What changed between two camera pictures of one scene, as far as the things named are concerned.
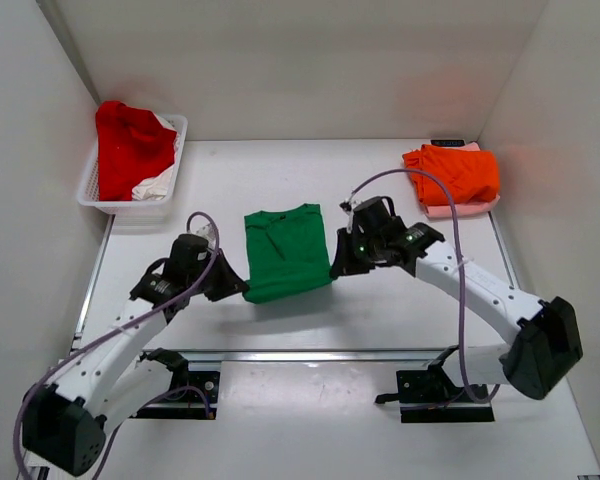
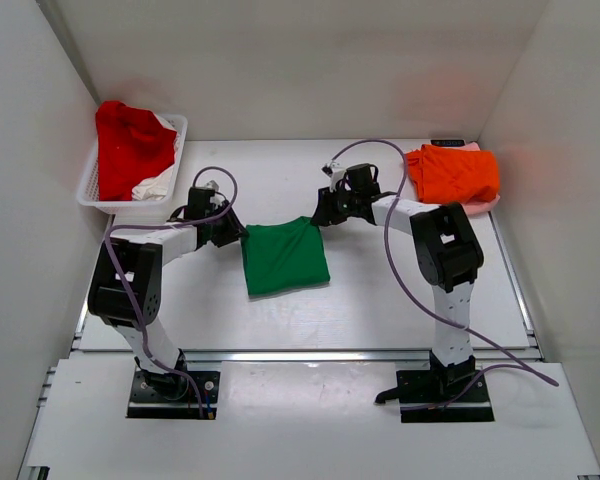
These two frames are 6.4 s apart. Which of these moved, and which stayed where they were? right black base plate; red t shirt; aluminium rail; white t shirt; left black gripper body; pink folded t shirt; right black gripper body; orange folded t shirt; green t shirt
Moved: left black gripper body; right black gripper body; green t shirt
Stayed: right black base plate; pink folded t shirt; white t shirt; aluminium rail; red t shirt; orange folded t shirt
